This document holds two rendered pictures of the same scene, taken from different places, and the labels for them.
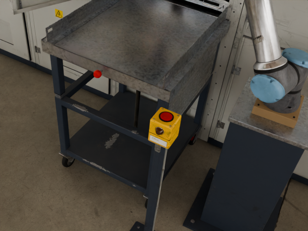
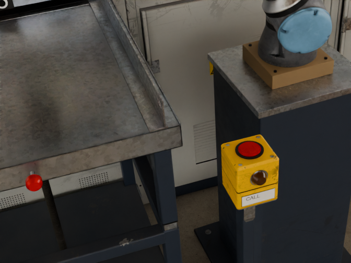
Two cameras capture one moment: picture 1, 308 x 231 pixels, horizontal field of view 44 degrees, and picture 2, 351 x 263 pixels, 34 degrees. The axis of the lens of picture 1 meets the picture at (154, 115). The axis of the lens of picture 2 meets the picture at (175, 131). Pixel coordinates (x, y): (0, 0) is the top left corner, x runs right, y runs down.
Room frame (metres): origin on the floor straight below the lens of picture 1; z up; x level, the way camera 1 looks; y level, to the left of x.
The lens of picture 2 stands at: (0.38, 0.54, 1.54)
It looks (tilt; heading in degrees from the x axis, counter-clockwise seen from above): 37 degrees down; 322
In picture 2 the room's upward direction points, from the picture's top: 5 degrees counter-clockwise
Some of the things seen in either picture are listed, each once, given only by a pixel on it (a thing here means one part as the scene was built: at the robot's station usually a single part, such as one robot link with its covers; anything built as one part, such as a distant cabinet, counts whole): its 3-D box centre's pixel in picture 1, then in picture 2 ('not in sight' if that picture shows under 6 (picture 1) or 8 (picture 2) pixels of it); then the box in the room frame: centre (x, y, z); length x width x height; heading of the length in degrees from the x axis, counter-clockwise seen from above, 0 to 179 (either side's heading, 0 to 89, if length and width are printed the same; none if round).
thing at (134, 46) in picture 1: (142, 35); (18, 86); (1.56, 0.10, 0.82); 0.68 x 0.62 x 0.06; 156
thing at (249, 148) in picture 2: (166, 117); (249, 151); (0.92, -0.04, 0.90); 0.04 x 0.04 x 0.02
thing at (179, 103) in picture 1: (138, 95); (48, 195); (1.56, 0.10, 0.46); 0.64 x 0.58 x 0.66; 156
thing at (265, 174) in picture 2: (158, 131); (260, 179); (0.88, -0.02, 0.87); 0.03 x 0.01 x 0.03; 66
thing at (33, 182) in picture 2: (98, 73); (33, 179); (1.22, 0.24, 0.82); 0.04 x 0.03 x 0.03; 156
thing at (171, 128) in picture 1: (164, 127); (249, 171); (0.92, -0.04, 0.85); 0.08 x 0.08 x 0.10; 66
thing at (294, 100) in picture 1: (283, 91); (288, 34); (1.22, -0.50, 0.84); 0.15 x 0.15 x 0.10
